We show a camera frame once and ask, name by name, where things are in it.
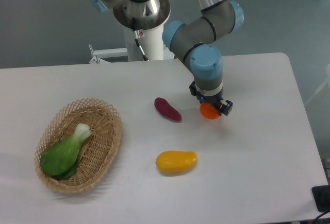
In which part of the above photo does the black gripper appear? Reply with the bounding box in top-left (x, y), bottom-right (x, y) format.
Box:
top-left (189, 81), bottom-right (233, 116)

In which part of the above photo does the orange fruit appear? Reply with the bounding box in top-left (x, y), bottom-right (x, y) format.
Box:
top-left (200, 102), bottom-right (220, 120)

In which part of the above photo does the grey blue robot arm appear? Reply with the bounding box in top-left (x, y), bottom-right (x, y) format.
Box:
top-left (91, 0), bottom-right (244, 115)

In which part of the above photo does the purple sweet potato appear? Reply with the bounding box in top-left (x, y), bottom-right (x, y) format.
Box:
top-left (154, 97), bottom-right (182, 122)

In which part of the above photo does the yellow mango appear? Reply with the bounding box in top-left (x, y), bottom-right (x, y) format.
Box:
top-left (155, 150), bottom-right (197, 175)

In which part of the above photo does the woven bamboo basket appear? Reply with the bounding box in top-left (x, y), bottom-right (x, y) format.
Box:
top-left (35, 98), bottom-right (122, 194)

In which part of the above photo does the black device at edge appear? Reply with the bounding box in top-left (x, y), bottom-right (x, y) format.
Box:
top-left (311, 185), bottom-right (329, 212)

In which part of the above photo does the green bok choy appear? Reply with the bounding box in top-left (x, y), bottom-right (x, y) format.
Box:
top-left (40, 123), bottom-right (91, 180)

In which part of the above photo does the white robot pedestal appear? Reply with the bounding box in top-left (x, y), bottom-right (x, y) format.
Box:
top-left (88, 0), bottom-right (181, 64)

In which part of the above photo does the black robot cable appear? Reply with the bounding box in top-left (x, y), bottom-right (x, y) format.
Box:
top-left (131, 18), bottom-right (150, 61)

